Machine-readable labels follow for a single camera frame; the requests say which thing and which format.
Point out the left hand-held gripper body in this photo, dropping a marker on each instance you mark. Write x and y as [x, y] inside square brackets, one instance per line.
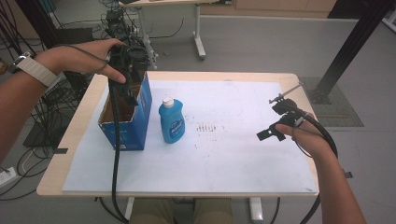
[129, 59]

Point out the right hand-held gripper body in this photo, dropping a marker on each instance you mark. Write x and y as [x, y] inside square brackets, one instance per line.
[286, 109]

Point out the blue cardboard box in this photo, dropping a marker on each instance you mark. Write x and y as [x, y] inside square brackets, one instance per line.
[130, 121]

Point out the blue bottle with white cap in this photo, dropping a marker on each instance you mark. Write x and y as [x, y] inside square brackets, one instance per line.
[171, 121]

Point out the person's right hand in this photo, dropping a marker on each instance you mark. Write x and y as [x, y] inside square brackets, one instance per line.
[306, 137]

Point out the person's left hand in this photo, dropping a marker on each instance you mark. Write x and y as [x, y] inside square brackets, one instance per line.
[81, 57]

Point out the dark floor mat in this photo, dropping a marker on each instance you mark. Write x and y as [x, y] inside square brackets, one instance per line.
[342, 109]

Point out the background table with white legs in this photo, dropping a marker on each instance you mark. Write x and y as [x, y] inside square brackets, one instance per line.
[198, 31]

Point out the white table leg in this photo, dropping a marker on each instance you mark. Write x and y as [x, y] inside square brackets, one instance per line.
[129, 207]
[256, 209]

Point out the black tape strip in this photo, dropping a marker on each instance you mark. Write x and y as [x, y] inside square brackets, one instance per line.
[60, 151]
[348, 174]

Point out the wristwatch with white band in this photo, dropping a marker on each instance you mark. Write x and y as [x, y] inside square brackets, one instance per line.
[32, 69]

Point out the person's legs in khaki pants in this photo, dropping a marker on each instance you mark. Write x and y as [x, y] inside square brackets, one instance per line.
[182, 211]

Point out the white power strip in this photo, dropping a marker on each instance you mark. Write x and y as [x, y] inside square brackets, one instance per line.
[7, 176]

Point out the black camera on stand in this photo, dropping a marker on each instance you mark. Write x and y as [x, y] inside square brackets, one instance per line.
[115, 20]

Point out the black metal post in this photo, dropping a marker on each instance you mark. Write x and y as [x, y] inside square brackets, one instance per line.
[348, 49]

